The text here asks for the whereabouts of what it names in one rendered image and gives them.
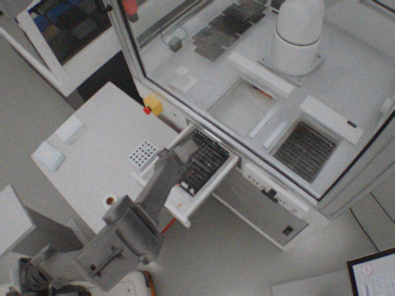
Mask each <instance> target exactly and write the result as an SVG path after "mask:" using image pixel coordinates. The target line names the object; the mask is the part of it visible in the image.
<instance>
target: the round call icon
mask: <svg viewBox="0 0 395 296"><path fill-rule="evenodd" d="M360 268H361V269H360V270H361V271H362V272H361V273H362V277H363V278H364V277H366V276H371V275H374V274H375V273H374V270H373V266H372V262H367V263H364V264H360Z"/></svg>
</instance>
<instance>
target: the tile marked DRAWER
mask: <svg viewBox="0 0 395 296"><path fill-rule="evenodd" d="M373 287H374V286H373V283H372V281H371V282H367V283H361V284H360V291H361V295H362V296H375V291H374V288H373Z"/></svg>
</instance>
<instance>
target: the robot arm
mask: <svg viewBox="0 0 395 296"><path fill-rule="evenodd" d="M199 150H200V145H199V144H197V142H196V141H195V140H194V138H193V137H192V136H191V135H187V136H185V137H184V138H183V140H181V141H180V142H178V143H177V144H176V145H174V146H173V147H172V148H171V149H170V150H168V149H167V148H166V147H165V148H163V150H161V151H160V152H159V153H158V154H157V155H158V157H159V159H158V160H157V161H156V162H155V163H154V172H153V174H152V176H151V178H150V179H149V181H148V182H147V184H146V185H145V186H144V188H143V189H142V191H141V192H140V194H139V195H138V197H137V199H136V200H135V201H133V200H131V198H130V197H129V196H128V195H127V194H126V195H124V196H123V197H122V198H120V199H119V200H117V201H116V202H114V203H113V204H112V205H111V206H110V208H109V210H108V211H107V212H106V213H105V214H104V215H103V217H102V220H103V222H105V223H106V225H105V227H103V229H101V230H100V231H99V232H98V234H96V235H95V236H94V237H93V238H92V239H91V241H89V242H88V244H87V245H86V246H84V247H83V249H79V250H78V251H73V252H67V253H63V252H59V251H58V250H57V249H56V248H55V246H53V244H51V243H49V244H48V245H47V246H46V247H44V248H43V249H41V251H39V252H38V253H37V255H35V256H34V257H33V258H29V257H28V258H25V257H22V258H20V259H18V269H19V271H18V272H19V278H20V279H19V281H20V296H24V295H23V293H25V292H49V285H50V284H51V285H52V286H53V287H55V288H56V289H59V288H61V287H63V286H64V285H68V284H69V283H70V282H71V281H72V280H76V281H84V282H91V283H93V284H95V285H96V286H98V287H99V289H100V290H101V291H102V292H109V291H110V289H112V288H113V287H114V286H115V285H116V284H117V283H118V282H119V281H120V280H121V279H122V278H123V277H125V276H126V275H128V274H129V273H130V272H131V271H132V270H133V269H134V268H135V267H136V266H137V265H138V264H139V263H142V264H143V265H144V266H146V265H148V264H150V263H151V262H153V261H154V260H155V259H157V257H158V256H159V254H160V252H161V248H162V245H163V244H164V240H165V238H164V237H163V235H162V234H161V233H160V232H159V230H158V228H159V218H160V217H159V216H161V215H160V214H161V211H162V210H163V208H164V206H165V204H166V201H167V199H168V197H169V195H170V193H171V190H172V187H175V185H177V186H179V185H180V184H181V183H182V181H183V180H184V179H185V178H186V176H187V175H189V174H190V173H191V172H192V171H193V169H192V166H193V165H194V164H193V162H191V161H190V160H189V157H190V156H192V155H193V154H194V153H195V152H196V151H199ZM116 248H117V250H116V251H115V252H114V250H115V249H116Z"/></svg>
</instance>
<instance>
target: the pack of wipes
mask: <svg viewBox="0 0 395 296"><path fill-rule="evenodd" d="M34 156H35V157H36V158H37V159H39V160H40V162H42V163H43V164H44V165H45V166H47V167H48V168H49V169H51V170H53V171H55V170H56V169H57V168H58V166H59V164H60V163H61V162H62V161H63V159H64V158H65V156H64V155H63V154H62V153H61V152H60V151H58V150H57V149H55V148H54V147H52V146H51V145H50V144H48V143H47V142H43V143H42V144H41V145H40V146H39V148H38V149H37V151H36V152H35V153H34Z"/></svg>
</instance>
